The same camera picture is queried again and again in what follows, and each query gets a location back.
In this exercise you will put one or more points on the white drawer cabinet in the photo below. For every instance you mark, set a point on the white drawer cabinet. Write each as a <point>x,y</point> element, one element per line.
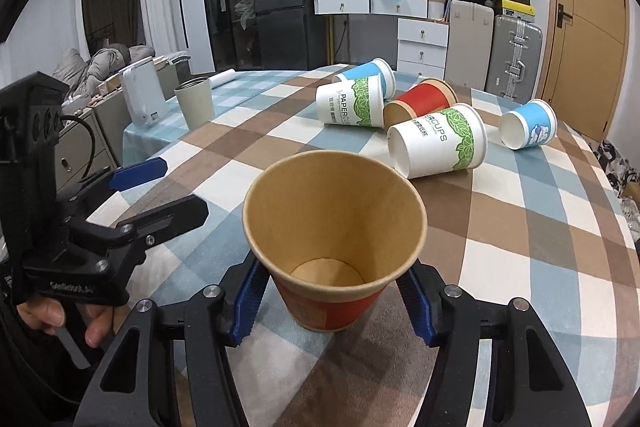
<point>422,47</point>

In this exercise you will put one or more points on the wooden door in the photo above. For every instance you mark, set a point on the wooden door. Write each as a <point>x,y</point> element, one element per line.
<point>590,57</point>

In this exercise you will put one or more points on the white green-print paper cup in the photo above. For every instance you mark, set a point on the white green-print paper cup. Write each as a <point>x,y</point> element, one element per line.
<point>440,142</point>
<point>350,102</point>

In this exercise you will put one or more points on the yellow and black box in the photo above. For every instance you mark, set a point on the yellow and black box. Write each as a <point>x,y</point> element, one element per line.
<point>517,8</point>

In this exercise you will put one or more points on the white paper roll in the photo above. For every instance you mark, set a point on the white paper roll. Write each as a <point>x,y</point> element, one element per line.
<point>222,78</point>

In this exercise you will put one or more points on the grey padded jacket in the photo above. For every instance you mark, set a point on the grey padded jacket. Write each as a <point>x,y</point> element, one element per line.
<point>100,62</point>

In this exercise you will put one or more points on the grey low cabinet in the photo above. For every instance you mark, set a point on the grey low cabinet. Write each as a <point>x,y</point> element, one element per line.
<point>80,147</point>

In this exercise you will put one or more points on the white plastic appliance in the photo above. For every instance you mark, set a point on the white plastic appliance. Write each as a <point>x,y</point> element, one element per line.
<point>142,94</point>

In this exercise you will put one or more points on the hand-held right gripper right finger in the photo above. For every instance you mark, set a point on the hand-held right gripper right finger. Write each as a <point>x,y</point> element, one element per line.
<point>417,302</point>

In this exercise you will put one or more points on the silver suitcase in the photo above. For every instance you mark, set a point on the silver suitcase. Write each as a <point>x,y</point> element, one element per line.
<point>515,57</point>

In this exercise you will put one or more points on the red and brown paper cup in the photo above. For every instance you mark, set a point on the red and brown paper cup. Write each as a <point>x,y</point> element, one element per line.
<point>330,212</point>

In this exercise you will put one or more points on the beige tumbler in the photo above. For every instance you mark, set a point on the beige tumbler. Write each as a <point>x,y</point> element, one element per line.
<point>195,104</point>

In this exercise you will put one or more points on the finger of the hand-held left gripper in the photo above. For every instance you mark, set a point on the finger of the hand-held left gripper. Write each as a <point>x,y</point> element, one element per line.
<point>140,169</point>
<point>170,214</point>

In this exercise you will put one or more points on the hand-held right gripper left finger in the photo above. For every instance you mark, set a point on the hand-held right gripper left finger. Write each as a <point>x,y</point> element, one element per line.
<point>247,302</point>

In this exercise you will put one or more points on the checked tablecloth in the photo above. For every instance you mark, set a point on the checked tablecloth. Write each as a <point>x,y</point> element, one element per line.
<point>525,232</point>

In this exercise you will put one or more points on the white desk with drawers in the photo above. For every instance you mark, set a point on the white desk with drawers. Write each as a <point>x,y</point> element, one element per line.
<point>350,4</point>

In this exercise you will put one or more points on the blue and white paper cup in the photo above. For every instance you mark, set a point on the blue and white paper cup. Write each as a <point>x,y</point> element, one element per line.
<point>367,71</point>

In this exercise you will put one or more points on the blue cartoon paper cup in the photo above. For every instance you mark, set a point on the blue cartoon paper cup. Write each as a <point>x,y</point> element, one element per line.
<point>537,124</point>

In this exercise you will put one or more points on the person's left hand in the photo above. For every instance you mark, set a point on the person's left hand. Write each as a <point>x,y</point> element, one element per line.
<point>97,324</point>

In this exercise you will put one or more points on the white suitcase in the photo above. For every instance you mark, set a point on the white suitcase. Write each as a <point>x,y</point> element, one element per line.
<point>467,42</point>

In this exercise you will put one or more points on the black and white patterned cloth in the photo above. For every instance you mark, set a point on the black and white patterned cloth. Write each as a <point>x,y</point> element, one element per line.
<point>620,167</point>

